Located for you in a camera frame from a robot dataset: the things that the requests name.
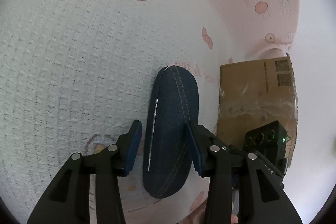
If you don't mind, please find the dark denim glasses case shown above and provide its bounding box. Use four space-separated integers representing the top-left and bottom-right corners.
142 65 199 199

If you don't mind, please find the person's right hand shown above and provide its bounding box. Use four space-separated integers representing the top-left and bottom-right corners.
178 201 207 224

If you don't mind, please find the brown cardboard box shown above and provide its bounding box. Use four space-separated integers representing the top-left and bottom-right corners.
217 56 298 160

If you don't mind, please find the pink Hello Kitty blanket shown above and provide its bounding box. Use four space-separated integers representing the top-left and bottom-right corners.
1 0 299 223

